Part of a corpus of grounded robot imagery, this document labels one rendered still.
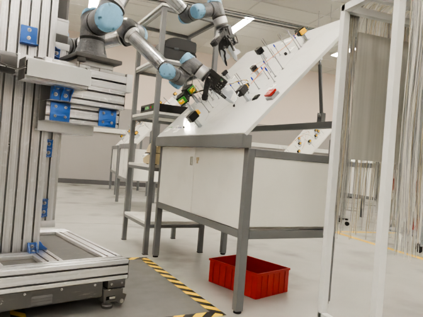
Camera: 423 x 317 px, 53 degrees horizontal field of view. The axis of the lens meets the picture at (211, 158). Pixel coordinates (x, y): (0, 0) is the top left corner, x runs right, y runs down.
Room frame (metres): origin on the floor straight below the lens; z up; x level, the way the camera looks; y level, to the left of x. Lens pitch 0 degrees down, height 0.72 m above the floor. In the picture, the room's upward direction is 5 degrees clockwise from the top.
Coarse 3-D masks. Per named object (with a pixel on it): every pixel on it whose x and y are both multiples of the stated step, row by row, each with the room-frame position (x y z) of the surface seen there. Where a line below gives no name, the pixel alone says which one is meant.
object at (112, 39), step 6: (138, 24) 2.34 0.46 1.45; (144, 30) 2.37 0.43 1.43; (108, 36) 2.40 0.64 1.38; (114, 36) 2.38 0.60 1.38; (144, 36) 2.38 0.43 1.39; (78, 42) 2.45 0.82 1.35; (108, 42) 2.40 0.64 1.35; (114, 42) 2.40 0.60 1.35; (120, 42) 2.38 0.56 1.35; (126, 42) 2.37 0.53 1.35
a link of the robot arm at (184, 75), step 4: (180, 68) 2.24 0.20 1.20; (184, 72) 2.24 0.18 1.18; (184, 76) 2.24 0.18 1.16; (188, 76) 2.26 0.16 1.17; (180, 80) 2.22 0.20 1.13; (184, 80) 2.26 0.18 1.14; (172, 84) 2.25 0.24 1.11; (176, 84) 2.25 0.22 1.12; (180, 84) 2.26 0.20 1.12; (176, 88) 2.27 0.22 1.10
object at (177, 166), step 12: (168, 156) 2.92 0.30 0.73; (180, 156) 2.74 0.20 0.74; (192, 156) 2.58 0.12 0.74; (168, 168) 2.91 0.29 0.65; (180, 168) 2.73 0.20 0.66; (192, 168) 2.57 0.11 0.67; (168, 180) 2.89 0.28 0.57; (180, 180) 2.71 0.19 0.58; (192, 180) 2.55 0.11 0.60; (168, 192) 2.87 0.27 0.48; (180, 192) 2.70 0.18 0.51; (192, 192) 2.55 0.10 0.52; (168, 204) 2.86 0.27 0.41; (180, 204) 2.69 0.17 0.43
